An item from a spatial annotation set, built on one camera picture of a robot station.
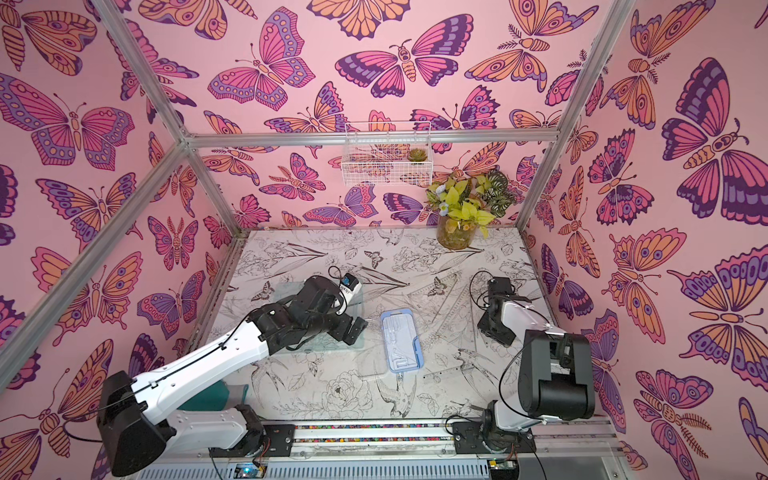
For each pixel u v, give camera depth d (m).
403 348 0.88
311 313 0.57
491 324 0.77
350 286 0.67
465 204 0.95
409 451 0.73
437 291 1.03
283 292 1.03
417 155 0.92
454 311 0.97
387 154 0.95
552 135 0.92
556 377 0.44
